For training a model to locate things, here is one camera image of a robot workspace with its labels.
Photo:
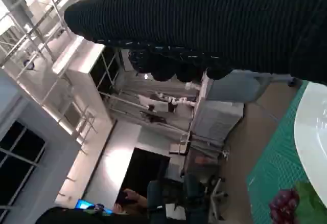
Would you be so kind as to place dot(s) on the grey chair on castors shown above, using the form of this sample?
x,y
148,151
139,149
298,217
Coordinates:
x,y
235,86

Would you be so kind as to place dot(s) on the red toy grape bunch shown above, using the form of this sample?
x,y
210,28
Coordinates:
x,y
283,206

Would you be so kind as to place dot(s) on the person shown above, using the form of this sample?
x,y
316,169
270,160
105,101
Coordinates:
x,y
138,201

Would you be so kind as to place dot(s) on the dark office chair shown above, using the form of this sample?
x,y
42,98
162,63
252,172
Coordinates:
x,y
194,188
158,196

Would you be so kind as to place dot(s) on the white plate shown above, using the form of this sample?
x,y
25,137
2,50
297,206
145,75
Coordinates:
x,y
314,132

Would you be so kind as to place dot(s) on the white vented desk cabinet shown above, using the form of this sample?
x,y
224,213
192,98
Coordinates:
x,y
217,121

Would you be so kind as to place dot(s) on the large black screen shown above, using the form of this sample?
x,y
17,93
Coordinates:
x,y
145,173

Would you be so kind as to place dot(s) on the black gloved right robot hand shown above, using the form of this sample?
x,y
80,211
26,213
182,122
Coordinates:
x,y
204,17

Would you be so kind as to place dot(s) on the blue laptop screen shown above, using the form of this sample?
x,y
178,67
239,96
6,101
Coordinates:
x,y
87,205

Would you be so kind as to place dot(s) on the green cutting mat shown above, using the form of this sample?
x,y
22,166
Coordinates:
x,y
276,157

